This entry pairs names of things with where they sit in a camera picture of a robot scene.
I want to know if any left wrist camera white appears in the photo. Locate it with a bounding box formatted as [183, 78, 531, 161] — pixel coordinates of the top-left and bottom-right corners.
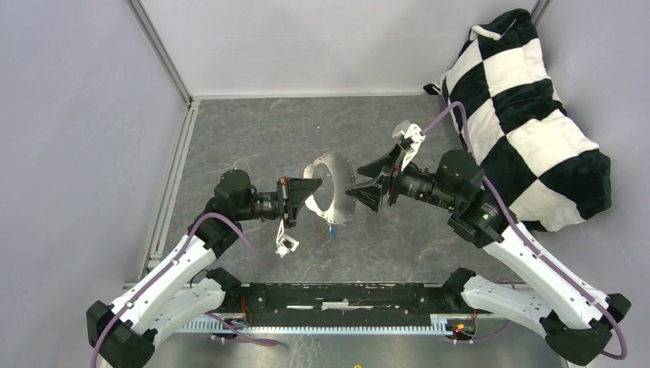
[275, 220, 300, 258]

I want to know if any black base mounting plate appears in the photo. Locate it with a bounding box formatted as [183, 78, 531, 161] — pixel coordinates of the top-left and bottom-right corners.
[211, 283, 474, 314]

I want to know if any white slotted cable duct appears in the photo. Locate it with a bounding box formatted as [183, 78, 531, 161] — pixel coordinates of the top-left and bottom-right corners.
[177, 316, 453, 337]

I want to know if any black white checkered pillow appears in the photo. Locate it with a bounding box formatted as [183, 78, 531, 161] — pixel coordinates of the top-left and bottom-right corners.
[424, 8, 612, 232]

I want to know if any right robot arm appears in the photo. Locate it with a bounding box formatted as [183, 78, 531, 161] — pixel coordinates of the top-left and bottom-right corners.
[346, 146, 631, 366]

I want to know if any grey metal key holder plate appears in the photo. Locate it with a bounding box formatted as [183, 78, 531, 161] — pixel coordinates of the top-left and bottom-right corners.
[303, 151, 356, 225]

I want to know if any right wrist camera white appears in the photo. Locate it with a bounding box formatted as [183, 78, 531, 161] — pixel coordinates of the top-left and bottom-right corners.
[392, 120, 426, 172]

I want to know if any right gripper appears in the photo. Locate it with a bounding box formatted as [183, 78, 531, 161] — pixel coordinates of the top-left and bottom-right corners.
[345, 141, 460, 212]

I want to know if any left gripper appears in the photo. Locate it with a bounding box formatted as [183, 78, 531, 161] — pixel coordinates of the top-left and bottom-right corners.
[235, 177, 323, 230]

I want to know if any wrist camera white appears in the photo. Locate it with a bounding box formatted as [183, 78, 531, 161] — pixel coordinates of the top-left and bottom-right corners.
[275, 220, 300, 258]
[392, 120, 426, 172]

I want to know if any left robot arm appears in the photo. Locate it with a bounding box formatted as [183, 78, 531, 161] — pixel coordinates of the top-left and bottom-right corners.
[86, 169, 323, 367]

